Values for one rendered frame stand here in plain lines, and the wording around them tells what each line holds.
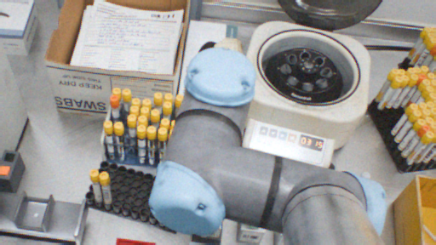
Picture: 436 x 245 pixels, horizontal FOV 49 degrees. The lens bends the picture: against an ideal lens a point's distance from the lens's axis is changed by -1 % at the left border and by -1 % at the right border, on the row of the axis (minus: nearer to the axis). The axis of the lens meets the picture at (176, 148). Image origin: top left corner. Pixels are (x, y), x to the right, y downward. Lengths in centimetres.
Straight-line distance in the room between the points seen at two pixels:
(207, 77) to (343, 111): 46
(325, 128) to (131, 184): 37
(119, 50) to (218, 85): 55
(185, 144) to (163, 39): 59
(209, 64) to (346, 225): 23
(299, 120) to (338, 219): 55
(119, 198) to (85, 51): 33
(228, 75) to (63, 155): 51
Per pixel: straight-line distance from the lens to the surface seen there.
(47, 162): 94
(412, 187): 91
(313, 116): 89
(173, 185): 44
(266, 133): 92
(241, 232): 82
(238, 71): 51
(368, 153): 102
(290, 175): 46
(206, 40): 104
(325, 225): 36
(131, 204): 85
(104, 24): 108
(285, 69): 96
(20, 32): 110
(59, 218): 83
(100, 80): 89
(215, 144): 47
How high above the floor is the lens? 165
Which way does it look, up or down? 56 degrees down
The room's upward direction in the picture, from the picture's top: 4 degrees clockwise
